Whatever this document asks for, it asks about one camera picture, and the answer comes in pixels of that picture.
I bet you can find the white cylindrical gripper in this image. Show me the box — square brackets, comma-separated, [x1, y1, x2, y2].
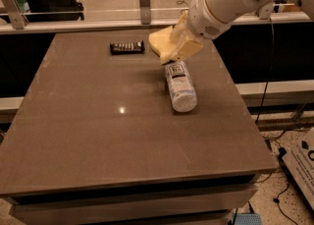
[160, 0, 236, 65]

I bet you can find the yellow sponge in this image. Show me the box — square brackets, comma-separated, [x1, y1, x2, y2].
[148, 27, 176, 59]

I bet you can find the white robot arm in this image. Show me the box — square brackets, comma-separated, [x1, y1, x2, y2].
[160, 0, 314, 64]

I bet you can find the black rxbar chocolate bar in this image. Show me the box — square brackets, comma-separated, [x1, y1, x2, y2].
[110, 41, 145, 55]

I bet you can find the clear plastic water bottle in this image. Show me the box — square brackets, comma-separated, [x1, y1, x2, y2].
[165, 61, 197, 113]

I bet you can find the white printed floor board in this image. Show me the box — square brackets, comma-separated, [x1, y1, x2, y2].
[283, 129, 314, 209]

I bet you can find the grey cabinet drawer front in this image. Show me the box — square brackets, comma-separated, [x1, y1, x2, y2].
[10, 184, 257, 225]

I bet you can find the blue box on floor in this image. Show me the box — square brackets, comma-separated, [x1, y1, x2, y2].
[232, 213, 263, 225]

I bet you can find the middle metal railing bracket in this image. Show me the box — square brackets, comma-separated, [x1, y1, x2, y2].
[139, 0, 151, 25]

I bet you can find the metal railing bracket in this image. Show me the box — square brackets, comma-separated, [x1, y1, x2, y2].
[139, 0, 151, 25]
[256, 3, 274, 20]
[1, 0, 28, 29]

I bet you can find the right metal railing bracket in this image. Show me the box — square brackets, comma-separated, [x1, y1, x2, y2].
[256, 3, 274, 20]

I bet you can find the black floor cable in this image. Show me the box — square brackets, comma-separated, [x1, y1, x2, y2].
[254, 17, 300, 225]

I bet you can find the left metal railing bracket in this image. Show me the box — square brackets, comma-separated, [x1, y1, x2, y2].
[1, 0, 28, 29]

